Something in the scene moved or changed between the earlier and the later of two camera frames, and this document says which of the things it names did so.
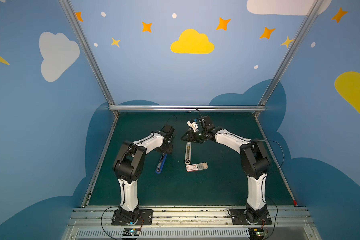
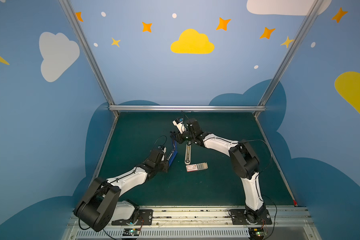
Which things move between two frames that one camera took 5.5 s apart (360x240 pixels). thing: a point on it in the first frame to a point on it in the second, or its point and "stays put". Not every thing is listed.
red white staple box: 197,167 stays put
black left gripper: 165,148 to 164,161
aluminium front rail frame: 194,223 stays put
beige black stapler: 188,153 stays put
